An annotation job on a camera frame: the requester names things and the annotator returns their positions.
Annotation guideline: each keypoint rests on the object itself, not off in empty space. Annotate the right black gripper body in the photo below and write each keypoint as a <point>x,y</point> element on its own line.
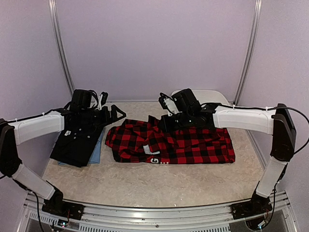
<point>170,126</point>

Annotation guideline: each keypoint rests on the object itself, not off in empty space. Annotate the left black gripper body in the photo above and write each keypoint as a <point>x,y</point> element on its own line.
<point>98,120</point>

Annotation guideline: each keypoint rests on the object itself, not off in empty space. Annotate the red black plaid shirt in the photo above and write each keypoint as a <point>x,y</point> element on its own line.
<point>137,141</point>

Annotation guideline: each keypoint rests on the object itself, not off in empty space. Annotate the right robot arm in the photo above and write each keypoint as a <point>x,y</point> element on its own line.
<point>184,111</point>

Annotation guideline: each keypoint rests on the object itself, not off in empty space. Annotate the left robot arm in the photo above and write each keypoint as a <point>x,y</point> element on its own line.
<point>81,109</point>

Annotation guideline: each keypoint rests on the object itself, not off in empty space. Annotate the black folded shirt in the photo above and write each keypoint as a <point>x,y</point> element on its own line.
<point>76,143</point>

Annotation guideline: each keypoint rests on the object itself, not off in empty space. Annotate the light blue folded shirt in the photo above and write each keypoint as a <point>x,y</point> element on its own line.
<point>95,156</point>

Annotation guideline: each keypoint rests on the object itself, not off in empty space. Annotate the white plastic tub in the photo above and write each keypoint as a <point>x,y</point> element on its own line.
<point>212,96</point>

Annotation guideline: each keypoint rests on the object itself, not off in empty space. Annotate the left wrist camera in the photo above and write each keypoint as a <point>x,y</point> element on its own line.
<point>102,100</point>

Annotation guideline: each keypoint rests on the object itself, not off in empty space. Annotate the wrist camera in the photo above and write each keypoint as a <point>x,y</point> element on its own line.
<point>167,103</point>
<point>102,100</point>

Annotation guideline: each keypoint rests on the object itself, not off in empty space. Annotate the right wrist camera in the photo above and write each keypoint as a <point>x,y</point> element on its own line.
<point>167,103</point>

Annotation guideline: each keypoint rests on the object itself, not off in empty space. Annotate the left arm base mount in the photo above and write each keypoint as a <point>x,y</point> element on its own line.
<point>64,209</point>

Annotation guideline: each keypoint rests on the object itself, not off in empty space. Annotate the front aluminium rail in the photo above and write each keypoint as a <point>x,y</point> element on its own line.
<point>105,218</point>

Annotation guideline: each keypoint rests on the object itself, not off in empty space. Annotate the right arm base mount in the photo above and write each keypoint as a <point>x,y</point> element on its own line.
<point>250,208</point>

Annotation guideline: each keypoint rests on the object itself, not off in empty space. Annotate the left aluminium frame post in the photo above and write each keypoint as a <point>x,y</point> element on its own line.
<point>60,47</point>

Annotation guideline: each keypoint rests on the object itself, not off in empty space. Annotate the aluminium frame post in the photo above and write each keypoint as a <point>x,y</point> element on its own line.
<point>60,47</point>
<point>249,51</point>

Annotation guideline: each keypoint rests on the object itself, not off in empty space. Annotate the right aluminium frame post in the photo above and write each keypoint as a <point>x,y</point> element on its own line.
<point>249,51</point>

